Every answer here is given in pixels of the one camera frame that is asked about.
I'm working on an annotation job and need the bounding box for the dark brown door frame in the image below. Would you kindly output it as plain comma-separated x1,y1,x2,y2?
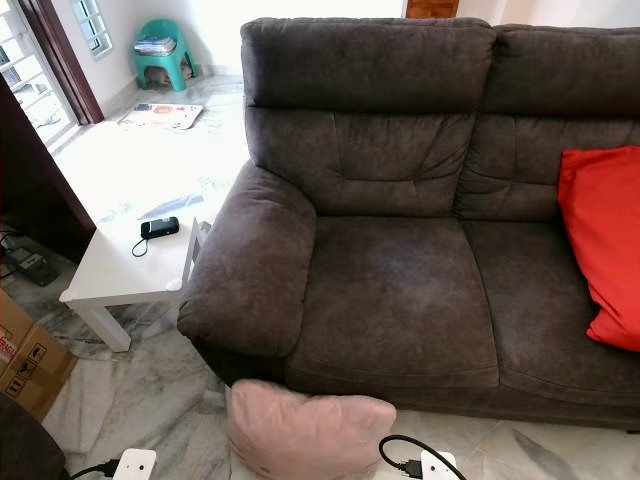
15,0,104,125

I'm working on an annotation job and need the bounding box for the black power adapter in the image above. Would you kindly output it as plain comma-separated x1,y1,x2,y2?
5,245,61,288

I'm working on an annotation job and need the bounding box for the colourful printed floor mat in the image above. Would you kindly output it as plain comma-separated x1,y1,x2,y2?
117,102,205,131

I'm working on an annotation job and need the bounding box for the pink plush pillow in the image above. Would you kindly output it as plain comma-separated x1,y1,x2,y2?
227,379,398,480

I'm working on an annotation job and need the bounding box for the dark brown armchair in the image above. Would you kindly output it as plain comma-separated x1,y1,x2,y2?
0,395,71,480

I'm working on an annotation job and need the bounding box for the green plastic stool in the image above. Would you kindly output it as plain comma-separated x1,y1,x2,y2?
132,19,199,92

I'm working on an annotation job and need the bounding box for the stack of books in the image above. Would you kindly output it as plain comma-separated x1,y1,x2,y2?
133,36,177,57

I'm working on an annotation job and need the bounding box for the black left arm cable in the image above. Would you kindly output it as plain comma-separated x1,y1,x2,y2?
69,459,116,480

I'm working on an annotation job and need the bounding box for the white louvre window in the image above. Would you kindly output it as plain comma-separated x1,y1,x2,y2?
72,0,114,56

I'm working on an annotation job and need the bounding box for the dark wooden cabinet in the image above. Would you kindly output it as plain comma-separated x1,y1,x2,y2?
0,85,96,263

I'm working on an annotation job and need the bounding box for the red pillow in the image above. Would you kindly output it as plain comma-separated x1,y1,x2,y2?
557,146,640,353

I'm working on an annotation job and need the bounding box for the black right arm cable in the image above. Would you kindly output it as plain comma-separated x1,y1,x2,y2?
379,435,461,480

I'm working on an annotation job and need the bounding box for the white metal door grille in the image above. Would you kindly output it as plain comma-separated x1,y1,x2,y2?
0,10,76,141

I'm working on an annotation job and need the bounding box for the dark brown fabric sofa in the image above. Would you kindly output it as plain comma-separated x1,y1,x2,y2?
178,17,640,431

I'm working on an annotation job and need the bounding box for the white side table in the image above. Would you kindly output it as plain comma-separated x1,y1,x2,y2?
59,218,213,353

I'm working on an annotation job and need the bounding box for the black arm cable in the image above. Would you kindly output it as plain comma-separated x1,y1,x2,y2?
379,435,461,480
69,459,116,480

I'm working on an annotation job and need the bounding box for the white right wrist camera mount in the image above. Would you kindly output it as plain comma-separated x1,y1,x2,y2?
420,452,466,480

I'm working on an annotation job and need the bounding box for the black device with cord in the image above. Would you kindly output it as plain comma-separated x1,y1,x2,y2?
131,216,180,258

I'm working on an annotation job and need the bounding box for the brown cardboard box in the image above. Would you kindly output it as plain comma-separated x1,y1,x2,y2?
0,290,78,422

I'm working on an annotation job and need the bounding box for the brown wooden door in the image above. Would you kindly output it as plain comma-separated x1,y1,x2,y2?
405,0,459,19

